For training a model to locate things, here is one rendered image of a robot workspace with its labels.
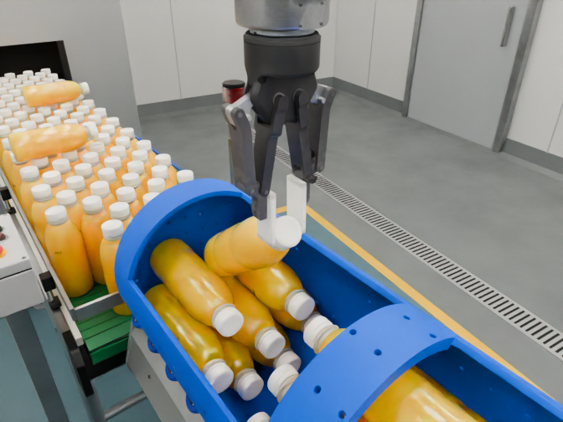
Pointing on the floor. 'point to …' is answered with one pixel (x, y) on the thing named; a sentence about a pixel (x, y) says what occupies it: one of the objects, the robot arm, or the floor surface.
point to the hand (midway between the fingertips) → (281, 211)
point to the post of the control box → (37, 365)
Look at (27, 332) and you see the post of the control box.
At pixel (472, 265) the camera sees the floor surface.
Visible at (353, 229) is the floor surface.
